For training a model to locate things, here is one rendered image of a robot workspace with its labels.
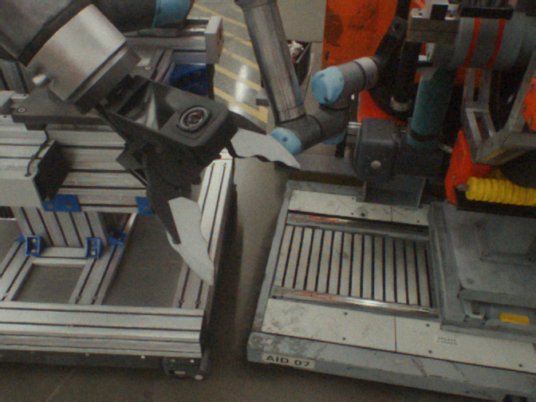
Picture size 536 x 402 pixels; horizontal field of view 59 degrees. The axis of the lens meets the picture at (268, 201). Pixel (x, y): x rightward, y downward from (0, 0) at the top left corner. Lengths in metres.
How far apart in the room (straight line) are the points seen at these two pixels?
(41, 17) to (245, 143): 0.19
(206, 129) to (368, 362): 1.13
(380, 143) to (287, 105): 0.62
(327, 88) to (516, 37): 0.41
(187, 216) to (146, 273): 1.02
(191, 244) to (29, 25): 0.21
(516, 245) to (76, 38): 1.36
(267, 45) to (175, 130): 0.70
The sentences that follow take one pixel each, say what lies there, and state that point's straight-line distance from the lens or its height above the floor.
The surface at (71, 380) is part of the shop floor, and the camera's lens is 1.55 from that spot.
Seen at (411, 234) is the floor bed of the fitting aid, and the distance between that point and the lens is 1.79.
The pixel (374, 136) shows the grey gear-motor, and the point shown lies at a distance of 1.64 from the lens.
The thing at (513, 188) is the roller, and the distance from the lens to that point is 1.31.
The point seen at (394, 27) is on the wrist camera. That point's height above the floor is 0.86.
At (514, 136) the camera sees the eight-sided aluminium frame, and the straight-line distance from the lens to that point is 1.06.
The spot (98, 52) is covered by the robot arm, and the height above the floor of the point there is 1.11.
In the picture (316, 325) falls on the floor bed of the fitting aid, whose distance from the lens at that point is 1.45.
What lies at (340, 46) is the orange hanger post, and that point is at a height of 0.63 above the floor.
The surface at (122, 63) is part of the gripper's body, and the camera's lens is 0.42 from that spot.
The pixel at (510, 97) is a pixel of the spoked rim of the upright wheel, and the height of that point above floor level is 0.66.
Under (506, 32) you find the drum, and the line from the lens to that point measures 1.18.
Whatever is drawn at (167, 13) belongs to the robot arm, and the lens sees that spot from 0.56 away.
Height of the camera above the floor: 1.26
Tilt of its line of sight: 40 degrees down
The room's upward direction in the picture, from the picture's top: straight up
